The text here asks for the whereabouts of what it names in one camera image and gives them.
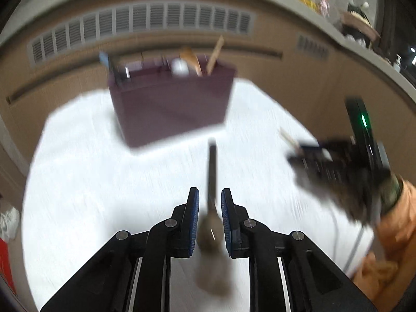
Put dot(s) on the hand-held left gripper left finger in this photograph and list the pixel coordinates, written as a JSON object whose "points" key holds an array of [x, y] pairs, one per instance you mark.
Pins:
{"points": [[194, 221]]}

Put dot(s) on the person's orange garment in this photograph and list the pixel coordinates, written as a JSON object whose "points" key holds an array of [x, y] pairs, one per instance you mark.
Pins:
{"points": [[377, 279]]}

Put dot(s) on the red object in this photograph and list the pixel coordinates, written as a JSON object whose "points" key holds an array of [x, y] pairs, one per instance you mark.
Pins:
{"points": [[5, 260]]}

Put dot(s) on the purple utensil holder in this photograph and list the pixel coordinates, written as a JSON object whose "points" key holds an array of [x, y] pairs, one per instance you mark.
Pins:
{"points": [[172, 110]]}

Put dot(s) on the blue spoon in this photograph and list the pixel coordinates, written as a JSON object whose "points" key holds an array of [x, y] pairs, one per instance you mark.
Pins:
{"points": [[104, 60]]}

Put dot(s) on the white pump bottle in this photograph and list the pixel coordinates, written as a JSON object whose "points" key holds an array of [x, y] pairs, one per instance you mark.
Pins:
{"points": [[397, 62]]}

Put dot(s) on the yellow bottle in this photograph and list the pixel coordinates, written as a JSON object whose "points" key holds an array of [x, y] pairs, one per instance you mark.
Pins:
{"points": [[307, 0]]}

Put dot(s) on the large grey vent grille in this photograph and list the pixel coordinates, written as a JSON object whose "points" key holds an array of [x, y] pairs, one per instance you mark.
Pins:
{"points": [[143, 18]]}

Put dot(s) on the wooden chopsticks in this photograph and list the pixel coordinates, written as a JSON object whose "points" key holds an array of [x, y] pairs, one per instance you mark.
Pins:
{"points": [[287, 137]]}

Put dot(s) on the dark spoon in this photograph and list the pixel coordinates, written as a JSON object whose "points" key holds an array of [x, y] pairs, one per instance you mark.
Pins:
{"points": [[213, 182]]}

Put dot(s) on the clear bottle with orange cap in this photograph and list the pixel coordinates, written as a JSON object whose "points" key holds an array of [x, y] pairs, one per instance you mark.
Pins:
{"points": [[324, 4]]}

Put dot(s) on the white spoon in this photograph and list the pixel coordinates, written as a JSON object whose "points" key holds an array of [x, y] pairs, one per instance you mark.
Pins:
{"points": [[180, 67]]}

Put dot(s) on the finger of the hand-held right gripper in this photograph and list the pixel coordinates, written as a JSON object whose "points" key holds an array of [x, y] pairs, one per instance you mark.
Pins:
{"points": [[300, 162], [312, 149]]}

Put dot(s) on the person's right forearm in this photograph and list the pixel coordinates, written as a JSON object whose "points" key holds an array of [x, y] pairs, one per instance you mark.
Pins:
{"points": [[399, 221]]}

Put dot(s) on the wooden spoon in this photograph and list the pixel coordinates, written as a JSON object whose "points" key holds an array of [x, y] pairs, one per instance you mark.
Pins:
{"points": [[191, 60]]}

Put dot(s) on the cardboard box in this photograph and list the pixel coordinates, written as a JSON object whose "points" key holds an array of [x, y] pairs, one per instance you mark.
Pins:
{"points": [[360, 26]]}

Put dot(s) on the white cloth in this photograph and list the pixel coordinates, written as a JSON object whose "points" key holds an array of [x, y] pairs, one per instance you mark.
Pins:
{"points": [[97, 185]]}

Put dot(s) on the small grey vent grille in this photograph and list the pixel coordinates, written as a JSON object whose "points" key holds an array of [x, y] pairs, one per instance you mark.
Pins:
{"points": [[312, 47]]}

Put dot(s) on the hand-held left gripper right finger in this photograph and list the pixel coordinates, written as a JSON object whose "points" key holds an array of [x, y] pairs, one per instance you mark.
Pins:
{"points": [[226, 221]]}

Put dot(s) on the white shoe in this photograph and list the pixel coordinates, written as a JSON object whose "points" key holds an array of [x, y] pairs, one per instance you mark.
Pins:
{"points": [[8, 224]]}

